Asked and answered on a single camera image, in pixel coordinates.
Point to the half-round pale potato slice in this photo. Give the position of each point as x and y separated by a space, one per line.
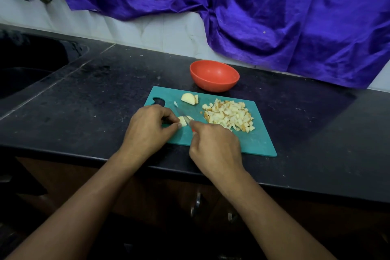
196 99
188 98
183 120

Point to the teal plastic cutting board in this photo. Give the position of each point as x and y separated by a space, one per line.
262 141

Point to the person's right forearm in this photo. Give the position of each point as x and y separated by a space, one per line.
280 226

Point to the person's left forearm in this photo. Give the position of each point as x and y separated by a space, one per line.
67 220

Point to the person's right hand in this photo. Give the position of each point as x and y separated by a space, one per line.
216 153

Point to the dark kitchen sink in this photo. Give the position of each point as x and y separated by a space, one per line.
30 65

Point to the person's left hand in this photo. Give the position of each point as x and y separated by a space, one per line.
146 133

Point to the purple cloth curtain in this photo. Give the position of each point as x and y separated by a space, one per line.
304 13

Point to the pile of diced apple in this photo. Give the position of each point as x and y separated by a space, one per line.
228 115

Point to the orange bowl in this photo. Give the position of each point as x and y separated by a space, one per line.
214 75

